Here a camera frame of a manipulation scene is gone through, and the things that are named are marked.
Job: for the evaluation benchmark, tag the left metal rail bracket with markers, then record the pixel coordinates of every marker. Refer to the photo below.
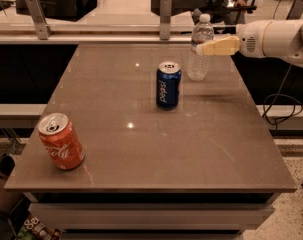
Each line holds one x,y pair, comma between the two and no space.
42,29

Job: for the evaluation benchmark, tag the clear plastic water bottle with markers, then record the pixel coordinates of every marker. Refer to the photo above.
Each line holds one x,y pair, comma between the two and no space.
198,64

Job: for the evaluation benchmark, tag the colourful snack bag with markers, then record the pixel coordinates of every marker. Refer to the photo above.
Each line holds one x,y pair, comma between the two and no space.
34,229

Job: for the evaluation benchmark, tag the middle metal rail bracket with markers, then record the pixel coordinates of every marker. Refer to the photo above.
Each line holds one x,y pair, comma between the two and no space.
165,19

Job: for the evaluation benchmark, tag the metal rail bracket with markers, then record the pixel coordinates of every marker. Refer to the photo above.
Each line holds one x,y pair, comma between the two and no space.
165,19
42,29
296,10

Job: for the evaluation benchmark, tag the right metal rail bracket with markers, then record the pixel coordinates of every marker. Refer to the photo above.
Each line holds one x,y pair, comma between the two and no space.
296,10

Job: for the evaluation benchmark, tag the red coca cola can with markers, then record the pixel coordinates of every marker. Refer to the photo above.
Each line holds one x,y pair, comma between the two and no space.
60,140

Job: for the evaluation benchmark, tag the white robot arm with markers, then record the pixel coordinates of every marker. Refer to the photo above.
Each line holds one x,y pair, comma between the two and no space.
281,39

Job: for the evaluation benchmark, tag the blue pepsi can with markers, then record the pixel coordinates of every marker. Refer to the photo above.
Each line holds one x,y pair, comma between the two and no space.
168,78

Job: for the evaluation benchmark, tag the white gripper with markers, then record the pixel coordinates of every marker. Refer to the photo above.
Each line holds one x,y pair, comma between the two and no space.
250,40

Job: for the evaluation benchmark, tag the dark bin with hole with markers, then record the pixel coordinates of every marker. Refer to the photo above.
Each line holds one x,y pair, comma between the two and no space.
8,200

